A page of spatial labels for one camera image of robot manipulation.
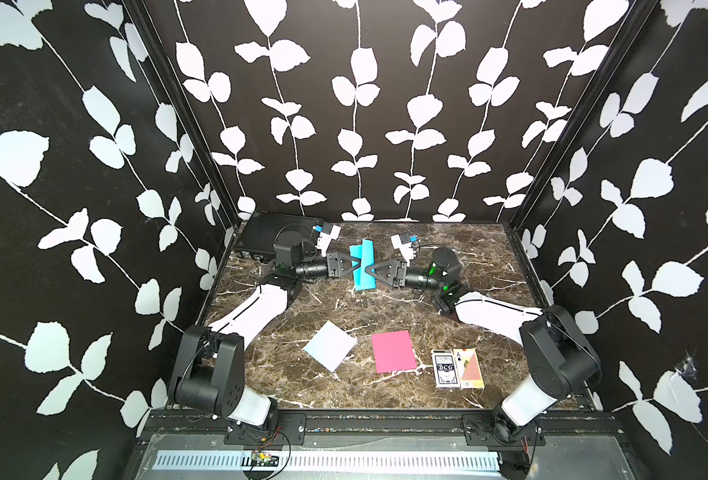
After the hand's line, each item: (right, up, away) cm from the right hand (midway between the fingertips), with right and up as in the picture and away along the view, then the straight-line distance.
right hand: (367, 273), depth 74 cm
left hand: (-1, +3, +1) cm, 3 cm away
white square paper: (-11, -23, +15) cm, 29 cm away
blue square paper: (-1, +5, -2) cm, 6 cm away
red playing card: (+29, -28, +9) cm, 41 cm away
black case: (-41, +13, +43) cm, 61 cm away
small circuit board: (-25, -44, -4) cm, 51 cm away
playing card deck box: (+22, -28, +8) cm, 36 cm away
